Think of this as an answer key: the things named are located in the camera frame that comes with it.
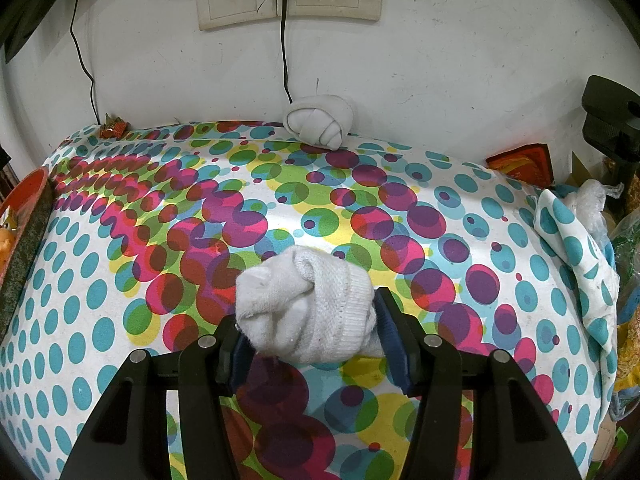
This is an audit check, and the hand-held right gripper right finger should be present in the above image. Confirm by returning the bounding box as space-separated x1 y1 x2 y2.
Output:
375 287 583 480

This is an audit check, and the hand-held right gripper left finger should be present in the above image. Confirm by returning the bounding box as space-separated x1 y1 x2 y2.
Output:
59 312 256 480

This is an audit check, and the white sock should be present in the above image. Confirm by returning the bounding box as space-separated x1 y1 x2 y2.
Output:
234 245 386 365

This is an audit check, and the red round tray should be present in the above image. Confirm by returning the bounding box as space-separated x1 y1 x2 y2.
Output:
0 167 56 342

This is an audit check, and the orange rubber toy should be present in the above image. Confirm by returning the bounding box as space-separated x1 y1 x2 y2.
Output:
0 224 15 267

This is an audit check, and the polka dot tablecloth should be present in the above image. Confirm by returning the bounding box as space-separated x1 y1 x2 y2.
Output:
0 118 624 480

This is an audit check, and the red orange packet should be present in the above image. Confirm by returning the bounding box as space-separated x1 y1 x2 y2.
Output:
485 143 554 184

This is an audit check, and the grey-white rolled sock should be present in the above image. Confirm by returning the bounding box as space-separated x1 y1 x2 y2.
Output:
283 93 354 151

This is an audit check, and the black clamp stand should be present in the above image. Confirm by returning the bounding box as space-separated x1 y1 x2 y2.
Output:
582 74 640 197

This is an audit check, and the black adapter cable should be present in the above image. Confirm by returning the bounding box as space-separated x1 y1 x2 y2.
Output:
279 0 297 104

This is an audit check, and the black television cable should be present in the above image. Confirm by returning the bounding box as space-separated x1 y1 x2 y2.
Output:
69 0 99 124

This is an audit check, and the black wall television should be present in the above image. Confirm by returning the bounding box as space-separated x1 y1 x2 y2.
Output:
0 0 84 64

